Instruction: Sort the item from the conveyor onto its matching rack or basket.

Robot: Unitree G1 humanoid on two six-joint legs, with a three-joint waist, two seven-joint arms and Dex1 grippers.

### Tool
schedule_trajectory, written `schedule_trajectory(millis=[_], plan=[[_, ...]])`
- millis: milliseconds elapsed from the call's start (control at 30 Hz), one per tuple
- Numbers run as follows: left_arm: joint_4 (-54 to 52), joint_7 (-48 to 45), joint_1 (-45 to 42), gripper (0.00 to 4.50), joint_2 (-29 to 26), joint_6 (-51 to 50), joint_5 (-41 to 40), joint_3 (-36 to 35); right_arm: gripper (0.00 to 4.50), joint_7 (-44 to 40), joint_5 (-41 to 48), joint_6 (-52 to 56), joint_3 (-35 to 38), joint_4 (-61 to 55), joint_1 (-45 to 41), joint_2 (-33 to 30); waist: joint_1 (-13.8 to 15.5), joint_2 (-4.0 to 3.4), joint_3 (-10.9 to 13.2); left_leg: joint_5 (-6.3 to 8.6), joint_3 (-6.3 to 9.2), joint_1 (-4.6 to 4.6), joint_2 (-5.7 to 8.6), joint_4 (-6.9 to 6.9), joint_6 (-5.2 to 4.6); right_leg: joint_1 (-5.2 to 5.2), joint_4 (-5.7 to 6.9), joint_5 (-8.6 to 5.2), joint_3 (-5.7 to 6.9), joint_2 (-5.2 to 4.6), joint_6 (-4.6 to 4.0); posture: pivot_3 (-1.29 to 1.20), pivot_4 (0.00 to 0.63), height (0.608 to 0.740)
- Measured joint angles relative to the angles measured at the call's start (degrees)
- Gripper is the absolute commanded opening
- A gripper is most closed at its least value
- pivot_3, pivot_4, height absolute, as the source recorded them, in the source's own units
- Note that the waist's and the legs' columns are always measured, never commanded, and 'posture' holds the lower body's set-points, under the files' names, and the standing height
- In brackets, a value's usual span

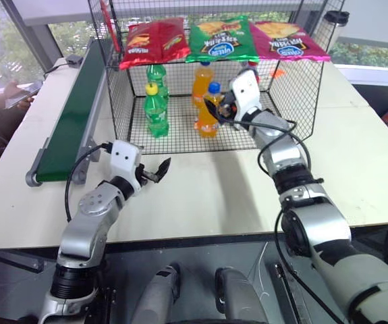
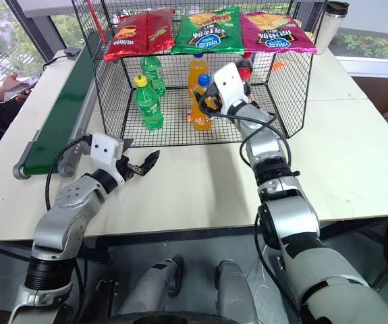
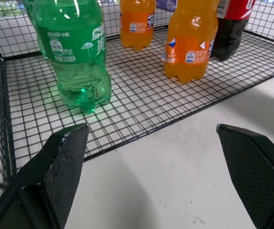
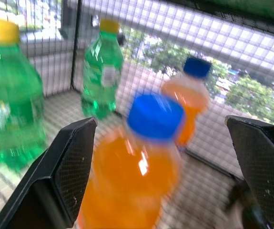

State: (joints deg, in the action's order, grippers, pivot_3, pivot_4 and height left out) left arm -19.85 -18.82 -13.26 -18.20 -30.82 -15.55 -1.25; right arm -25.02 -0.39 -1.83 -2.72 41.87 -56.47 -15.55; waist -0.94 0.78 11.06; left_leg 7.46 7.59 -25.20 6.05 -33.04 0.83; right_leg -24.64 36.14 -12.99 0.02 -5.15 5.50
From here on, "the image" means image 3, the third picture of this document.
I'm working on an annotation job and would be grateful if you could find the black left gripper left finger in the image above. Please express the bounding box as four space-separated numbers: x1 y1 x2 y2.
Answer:
0 123 90 229

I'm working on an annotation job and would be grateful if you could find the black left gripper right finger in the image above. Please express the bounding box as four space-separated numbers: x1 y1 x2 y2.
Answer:
216 123 274 229

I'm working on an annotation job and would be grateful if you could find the green soda bottle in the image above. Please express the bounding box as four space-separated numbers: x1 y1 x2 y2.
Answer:
22 0 49 60
30 0 112 114

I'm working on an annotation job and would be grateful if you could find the dark cola bottle red label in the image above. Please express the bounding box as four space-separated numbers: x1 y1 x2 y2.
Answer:
210 0 256 62

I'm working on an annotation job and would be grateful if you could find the orange soda bottle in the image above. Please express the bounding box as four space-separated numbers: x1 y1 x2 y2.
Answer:
119 0 157 52
160 0 220 84

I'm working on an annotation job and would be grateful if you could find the black wire mesh rack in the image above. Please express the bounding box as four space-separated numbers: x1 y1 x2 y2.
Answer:
0 0 274 189

